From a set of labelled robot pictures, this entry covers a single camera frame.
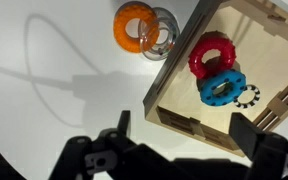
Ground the black and white striped ring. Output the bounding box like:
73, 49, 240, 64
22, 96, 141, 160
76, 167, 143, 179
233, 84, 261, 110

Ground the clear plastic ring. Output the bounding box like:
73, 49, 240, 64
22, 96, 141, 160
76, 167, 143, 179
137, 6, 181, 62

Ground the red rubber ring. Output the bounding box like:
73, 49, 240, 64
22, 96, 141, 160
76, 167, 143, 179
187, 31, 237, 80

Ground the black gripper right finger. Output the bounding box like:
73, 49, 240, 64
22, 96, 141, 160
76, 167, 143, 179
230, 112, 288, 180

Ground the wooden tray with slots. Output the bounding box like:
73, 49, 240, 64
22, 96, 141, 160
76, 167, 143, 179
142, 0, 288, 158

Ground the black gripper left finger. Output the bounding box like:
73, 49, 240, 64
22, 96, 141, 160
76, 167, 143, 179
49, 110, 175, 180

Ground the blue ring with dark dots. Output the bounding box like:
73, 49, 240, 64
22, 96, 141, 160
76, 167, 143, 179
199, 69, 248, 107

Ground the orange rubber ring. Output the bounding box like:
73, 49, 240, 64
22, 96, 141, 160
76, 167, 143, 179
112, 2, 161, 54

